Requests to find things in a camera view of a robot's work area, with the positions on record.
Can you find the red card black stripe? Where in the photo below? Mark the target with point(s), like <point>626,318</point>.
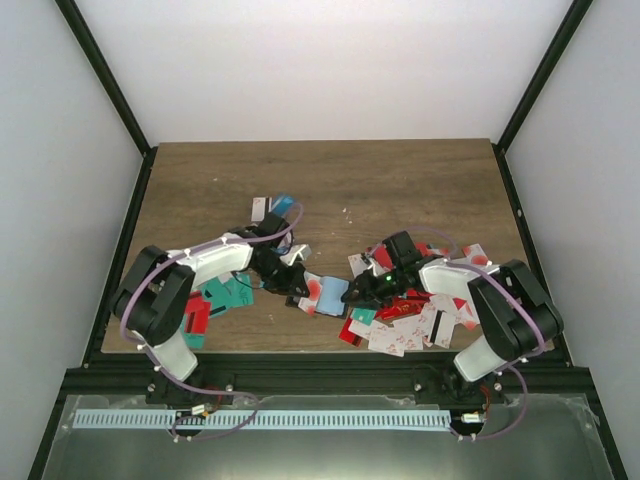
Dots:
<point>197,314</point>

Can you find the white card magnetic stripe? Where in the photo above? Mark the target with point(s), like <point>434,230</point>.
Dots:
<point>260,207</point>

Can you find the teal vip card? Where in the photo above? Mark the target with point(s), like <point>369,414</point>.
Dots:
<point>363,316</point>
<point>223,297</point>

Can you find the red card front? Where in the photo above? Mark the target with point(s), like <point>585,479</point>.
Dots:
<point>350,338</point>

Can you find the teal VIP card right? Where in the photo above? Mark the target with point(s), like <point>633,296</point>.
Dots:
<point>363,316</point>

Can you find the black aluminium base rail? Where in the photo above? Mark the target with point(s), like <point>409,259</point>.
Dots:
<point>270,373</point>

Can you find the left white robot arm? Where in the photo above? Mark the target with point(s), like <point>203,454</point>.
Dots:
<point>152,298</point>

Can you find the light blue slotted rail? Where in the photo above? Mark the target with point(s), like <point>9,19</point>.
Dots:
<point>421,420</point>

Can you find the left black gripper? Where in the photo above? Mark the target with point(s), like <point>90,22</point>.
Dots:
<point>288,287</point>

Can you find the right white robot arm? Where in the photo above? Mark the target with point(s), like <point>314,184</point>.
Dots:
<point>516,315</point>

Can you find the white striped card front right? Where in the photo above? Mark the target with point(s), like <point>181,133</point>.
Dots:
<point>439,329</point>

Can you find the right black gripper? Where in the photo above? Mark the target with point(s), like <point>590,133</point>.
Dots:
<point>367,291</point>

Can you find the black leather card holder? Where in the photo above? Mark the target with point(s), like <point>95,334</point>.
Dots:
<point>330,302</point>

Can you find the blue card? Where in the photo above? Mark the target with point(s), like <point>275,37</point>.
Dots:
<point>281,204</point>

